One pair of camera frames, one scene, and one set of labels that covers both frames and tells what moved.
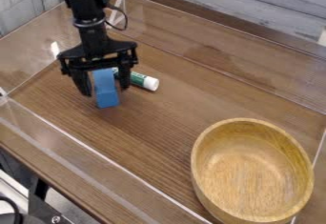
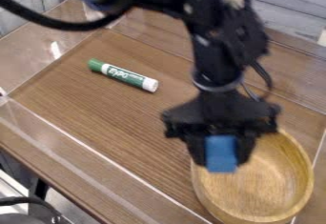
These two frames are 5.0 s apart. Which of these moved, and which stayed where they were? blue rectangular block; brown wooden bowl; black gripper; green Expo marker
Moved: black gripper; blue rectangular block
Stayed: green Expo marker; brown wooden bowl
